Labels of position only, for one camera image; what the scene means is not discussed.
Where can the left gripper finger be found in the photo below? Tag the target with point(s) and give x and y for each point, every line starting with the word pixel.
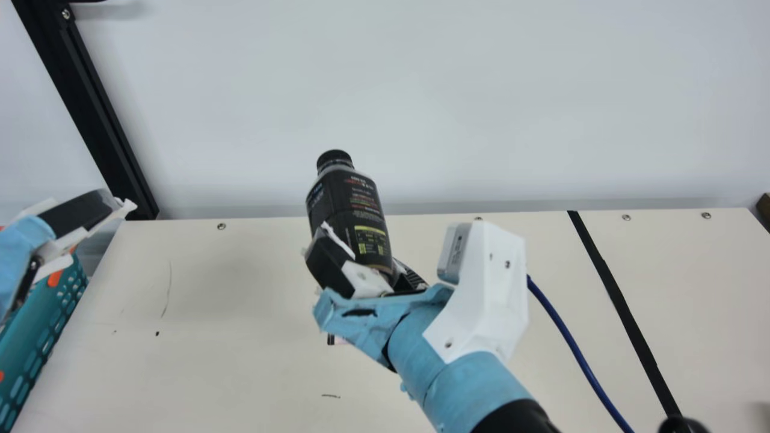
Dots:
pixel 57 258
pixel 75 213

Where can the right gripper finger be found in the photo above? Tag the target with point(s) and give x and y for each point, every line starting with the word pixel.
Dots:
pixel 328 264
pixel 409 279

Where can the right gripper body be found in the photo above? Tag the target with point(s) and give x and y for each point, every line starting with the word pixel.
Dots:
pixel 415 343

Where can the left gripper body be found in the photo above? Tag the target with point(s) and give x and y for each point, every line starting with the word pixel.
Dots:
pixel 18 252

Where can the dark coffee bottle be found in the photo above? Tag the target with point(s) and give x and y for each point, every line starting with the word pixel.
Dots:
pixel 349 210

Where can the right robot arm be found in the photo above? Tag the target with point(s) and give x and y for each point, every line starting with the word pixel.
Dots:
pixel 517 421

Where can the teal shopping basket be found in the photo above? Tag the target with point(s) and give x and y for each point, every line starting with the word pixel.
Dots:
pixel 36 337

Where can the black strip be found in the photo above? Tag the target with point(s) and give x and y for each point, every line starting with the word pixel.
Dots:
pixel 607 276

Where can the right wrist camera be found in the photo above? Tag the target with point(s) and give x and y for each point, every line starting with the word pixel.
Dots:
pixel 487 288

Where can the black post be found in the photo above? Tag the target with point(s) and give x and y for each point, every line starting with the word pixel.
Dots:
pixel 84 96

